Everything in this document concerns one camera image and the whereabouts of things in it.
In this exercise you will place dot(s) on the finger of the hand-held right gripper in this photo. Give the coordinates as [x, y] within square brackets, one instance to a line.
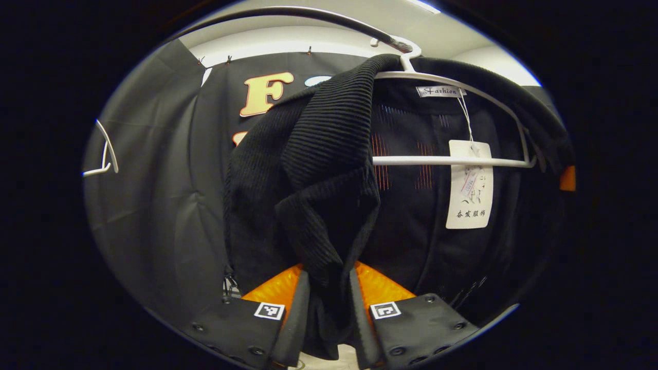
[568, 178]

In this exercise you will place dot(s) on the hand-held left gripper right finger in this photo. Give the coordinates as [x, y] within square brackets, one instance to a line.
[360, 329]

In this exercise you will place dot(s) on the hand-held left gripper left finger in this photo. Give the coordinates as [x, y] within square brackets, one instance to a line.
[298, 318]

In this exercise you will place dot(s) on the white clothes hanger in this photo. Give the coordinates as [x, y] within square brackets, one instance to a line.
[95, 172]
[437, 161]

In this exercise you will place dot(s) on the black knit cardigan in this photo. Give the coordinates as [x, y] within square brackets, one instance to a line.
[324, 154]

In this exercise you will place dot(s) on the black metal clothes rack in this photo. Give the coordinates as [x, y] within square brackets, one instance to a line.
[393, 42]

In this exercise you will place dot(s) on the white paper hang tag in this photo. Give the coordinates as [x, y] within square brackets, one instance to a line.
[470, 205]

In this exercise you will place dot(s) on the black backdrop cloth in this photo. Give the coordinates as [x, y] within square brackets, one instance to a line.
[154, 205]

